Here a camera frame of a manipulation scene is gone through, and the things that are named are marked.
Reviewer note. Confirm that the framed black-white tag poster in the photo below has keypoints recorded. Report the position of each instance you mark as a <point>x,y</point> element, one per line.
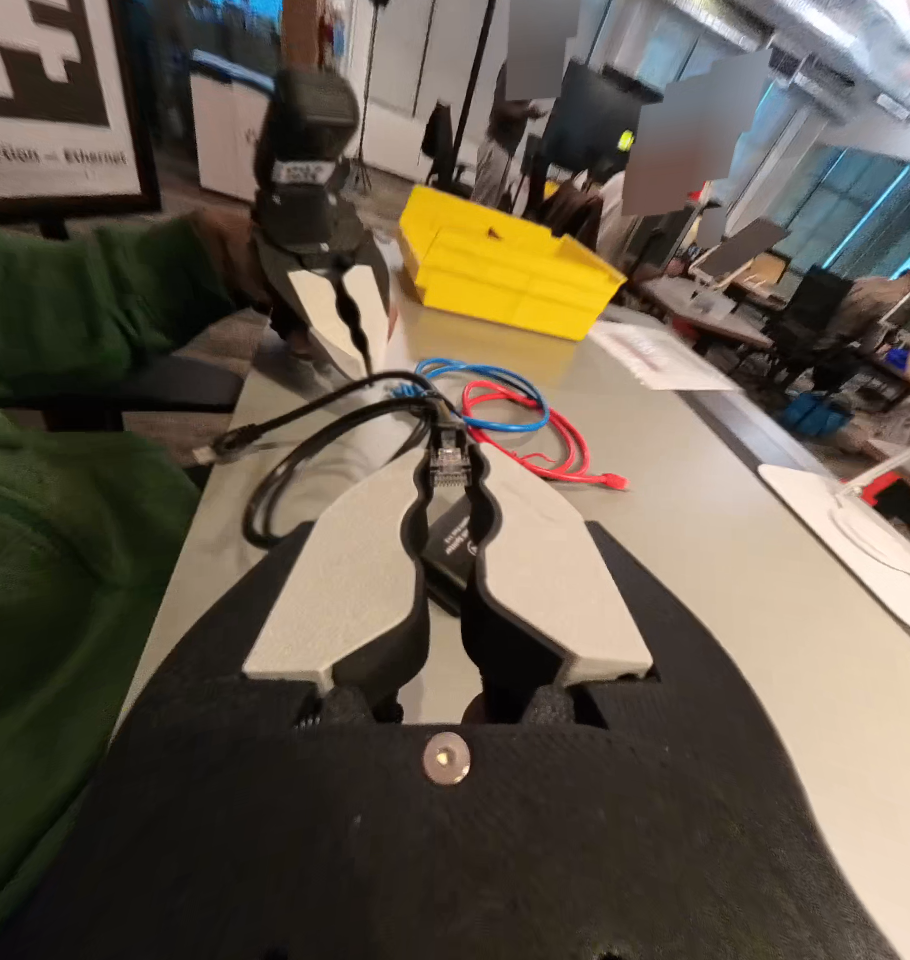
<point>42,82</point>

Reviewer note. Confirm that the person's green clothing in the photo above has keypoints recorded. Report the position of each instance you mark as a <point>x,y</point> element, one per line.
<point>42,600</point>

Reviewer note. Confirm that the yellow plastic bin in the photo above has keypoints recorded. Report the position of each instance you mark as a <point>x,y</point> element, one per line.
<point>500,277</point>

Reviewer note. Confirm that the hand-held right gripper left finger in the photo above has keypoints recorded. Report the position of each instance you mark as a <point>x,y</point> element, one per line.
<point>342,592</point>

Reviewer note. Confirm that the white mat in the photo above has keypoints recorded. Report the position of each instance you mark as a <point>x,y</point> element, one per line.
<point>837,517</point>

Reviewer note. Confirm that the black monitor screen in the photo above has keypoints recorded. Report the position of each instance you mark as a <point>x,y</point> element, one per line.
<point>590,120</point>

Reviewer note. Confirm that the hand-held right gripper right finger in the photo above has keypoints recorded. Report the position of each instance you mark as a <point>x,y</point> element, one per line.
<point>552,592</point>

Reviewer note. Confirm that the printed paper sheet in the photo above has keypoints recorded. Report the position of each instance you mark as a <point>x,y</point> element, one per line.
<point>657,356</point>

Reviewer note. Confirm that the white cabinet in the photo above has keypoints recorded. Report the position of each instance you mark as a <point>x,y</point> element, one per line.
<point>226,127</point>

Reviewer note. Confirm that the brown work table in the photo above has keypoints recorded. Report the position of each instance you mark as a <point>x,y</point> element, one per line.
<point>710,315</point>

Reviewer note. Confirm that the person's left forearm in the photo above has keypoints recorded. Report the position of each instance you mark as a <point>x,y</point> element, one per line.
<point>72,307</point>

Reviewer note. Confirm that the black office chair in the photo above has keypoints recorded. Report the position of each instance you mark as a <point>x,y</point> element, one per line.
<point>811,315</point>

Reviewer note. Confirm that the black adapter box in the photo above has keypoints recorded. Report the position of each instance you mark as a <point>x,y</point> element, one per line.
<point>451,547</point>

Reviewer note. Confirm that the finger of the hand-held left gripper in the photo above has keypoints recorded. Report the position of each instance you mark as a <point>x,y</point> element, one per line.
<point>321,311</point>
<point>371,307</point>

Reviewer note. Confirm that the wooden post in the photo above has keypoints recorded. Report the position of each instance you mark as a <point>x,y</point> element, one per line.
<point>301,34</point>

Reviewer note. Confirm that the person's left hand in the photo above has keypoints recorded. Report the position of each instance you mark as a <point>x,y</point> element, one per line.
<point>230,255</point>

